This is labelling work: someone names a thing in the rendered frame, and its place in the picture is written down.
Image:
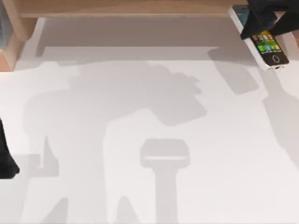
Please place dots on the grey blue panel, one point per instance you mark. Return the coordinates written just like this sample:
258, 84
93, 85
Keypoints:
4, 25

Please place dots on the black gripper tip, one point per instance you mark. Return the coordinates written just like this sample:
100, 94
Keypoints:
7, 158

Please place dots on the wooden shelf unit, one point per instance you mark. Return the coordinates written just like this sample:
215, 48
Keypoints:
116, 8

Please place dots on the white smartphone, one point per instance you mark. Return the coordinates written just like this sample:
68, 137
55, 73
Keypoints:
271, 52

